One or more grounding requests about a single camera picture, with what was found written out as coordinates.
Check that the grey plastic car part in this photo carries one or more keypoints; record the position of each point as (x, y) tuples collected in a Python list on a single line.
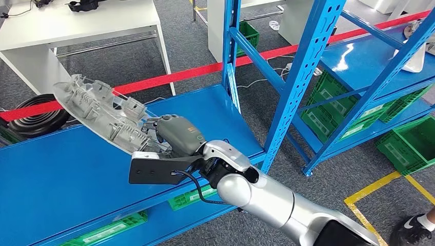
[(412, 30)]

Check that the silver plastic wheel hubcap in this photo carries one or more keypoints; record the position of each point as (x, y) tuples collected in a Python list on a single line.
[(102, 108)]

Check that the white table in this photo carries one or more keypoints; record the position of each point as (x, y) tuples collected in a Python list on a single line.
[(384, 5), (85, 23)]

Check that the yellow floor tape square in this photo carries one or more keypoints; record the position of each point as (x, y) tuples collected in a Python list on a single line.
[(372, 187)]

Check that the red barrier belt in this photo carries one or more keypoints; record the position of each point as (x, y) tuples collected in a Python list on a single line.
[(190, 73)]

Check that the white plastic car part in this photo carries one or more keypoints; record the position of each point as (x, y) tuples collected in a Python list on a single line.
[(417, 64)]

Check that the white cabinet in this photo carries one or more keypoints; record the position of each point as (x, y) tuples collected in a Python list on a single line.
[(296, 21), (215, 30)]

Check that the pale wrist camera on bracket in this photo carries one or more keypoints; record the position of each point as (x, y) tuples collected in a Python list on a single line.
[(153, 171)]

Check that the white power strip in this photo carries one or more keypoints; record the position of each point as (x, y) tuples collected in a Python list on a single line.
[(290, 66)]

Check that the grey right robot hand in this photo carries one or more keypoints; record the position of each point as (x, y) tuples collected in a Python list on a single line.
[(180, 135)]

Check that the blue metal shelf rack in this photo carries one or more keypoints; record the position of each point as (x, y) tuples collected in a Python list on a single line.
[(367, 64), (68, 190)]

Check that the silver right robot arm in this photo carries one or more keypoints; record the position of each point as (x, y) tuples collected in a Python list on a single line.
[(272, 200)]

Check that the person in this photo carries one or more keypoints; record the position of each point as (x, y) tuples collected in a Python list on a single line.
[(407, 232)]

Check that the small black device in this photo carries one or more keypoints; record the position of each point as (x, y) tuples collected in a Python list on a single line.
[(41, 3)]

